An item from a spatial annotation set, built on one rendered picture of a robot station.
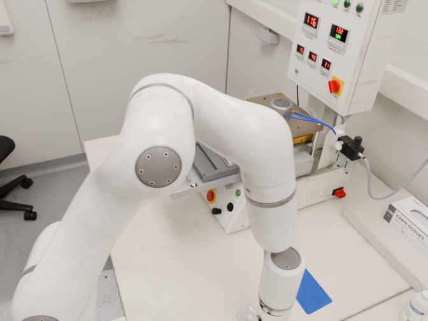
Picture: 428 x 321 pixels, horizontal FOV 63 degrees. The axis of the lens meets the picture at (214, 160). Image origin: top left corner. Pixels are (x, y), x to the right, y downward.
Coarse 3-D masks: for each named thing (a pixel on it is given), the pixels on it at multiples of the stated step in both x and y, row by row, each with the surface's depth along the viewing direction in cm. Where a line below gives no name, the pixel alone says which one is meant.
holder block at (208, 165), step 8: (200, 144) 128; (200, 152) 126; (208, 152) 124; (200, 160) 122; (208, 160) 122; (216, 160) 120; (200, 168) 117; (208, 168) 119; (216, 168) 118; (224, 168) 117; (232, 168) 117; (200, 176) 116; (208, 176) 114; (216, 176) 116
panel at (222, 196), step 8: (240, 184) 122; (216, 192) 133; (224, 192) 129; (232, 192) 125; (240, 192) 121; (216, 200) 133; (224, 200) 129; (232, 200) 125; (240, 200) 121; (224, 208) 128; (232, 208) 124; (216, 216) 131; (224, 216) 127; (232, 216) 124; (224, 224) 127
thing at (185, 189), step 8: (192, 168) 120; (192, 176) 117; (224, 176) 117; (232, 176) 118; (240, 176) 119; (184, 184) 114; (200, 184) 114; (208, 184) 115; (216, 184) 116; (224, 184) 118; (176, 192) 111; (184, 192) 112; (192, 192) 114
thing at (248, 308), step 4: (248, 304) 98; (244, 308) 97; (248, 308) 97; (252, 308) 97; (240, 312) 96; (244, 312) 96; (248, 312) 96; (252, 312) 96; (240, 316) 95; (244, 316) 95; (248, 316) 95; (252, 316) 95; (244, 320) 94; (248, 320) 94
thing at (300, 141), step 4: (300, 136) 122; (304, 136) 123; (308, 136) 124; (312, 136) 124; (296, 140) 122; (300, 140) 122; (304, 140) 124; (308, 140) 125; (296, 144) 124; (300, 144) 124; (304, 144) 125
